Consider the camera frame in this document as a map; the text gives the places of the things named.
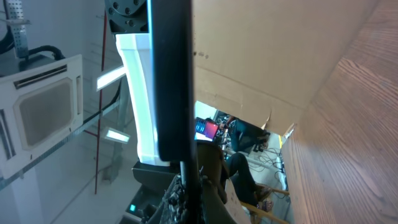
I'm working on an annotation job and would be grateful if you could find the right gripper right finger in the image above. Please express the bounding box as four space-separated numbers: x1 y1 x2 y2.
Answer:
196 140 250 224

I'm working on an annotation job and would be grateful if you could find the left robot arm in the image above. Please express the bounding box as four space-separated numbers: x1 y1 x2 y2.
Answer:
104 0 193 188

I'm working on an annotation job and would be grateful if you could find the seated person in background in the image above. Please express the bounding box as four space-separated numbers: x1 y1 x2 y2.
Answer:
220 116 273 212

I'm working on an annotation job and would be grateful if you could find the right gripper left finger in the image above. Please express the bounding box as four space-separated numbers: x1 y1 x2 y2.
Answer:
146 174 187 224

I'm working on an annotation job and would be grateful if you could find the Samsung Galaxy smartphone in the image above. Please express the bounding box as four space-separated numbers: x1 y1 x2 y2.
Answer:
148 0 195 162

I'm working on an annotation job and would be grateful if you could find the white ceiling air conditioner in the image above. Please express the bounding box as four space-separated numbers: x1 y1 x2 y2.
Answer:
1 55 83 179

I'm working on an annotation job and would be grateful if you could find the laptop with red screen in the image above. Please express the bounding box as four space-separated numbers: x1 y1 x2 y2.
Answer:
195 117 219 141

